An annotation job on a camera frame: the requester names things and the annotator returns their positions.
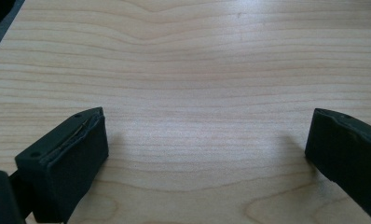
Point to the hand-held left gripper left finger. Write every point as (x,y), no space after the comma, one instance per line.
(65,161)

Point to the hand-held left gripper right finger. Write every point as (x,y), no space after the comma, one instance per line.
(348,155)

